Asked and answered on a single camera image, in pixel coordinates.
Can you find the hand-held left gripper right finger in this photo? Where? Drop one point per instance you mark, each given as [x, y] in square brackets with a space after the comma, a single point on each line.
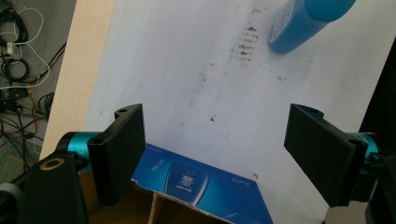
[323, 155]

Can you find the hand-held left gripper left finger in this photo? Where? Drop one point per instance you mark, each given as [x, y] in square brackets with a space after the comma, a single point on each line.
[116, 155]

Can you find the blue cardboard box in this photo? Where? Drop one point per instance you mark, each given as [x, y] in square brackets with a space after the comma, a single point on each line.
[193, 189]

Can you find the blue bottle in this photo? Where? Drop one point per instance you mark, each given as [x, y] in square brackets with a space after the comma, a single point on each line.
[300, 23]

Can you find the white table sheet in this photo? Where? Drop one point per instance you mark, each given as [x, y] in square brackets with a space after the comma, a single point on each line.
[236, 93]

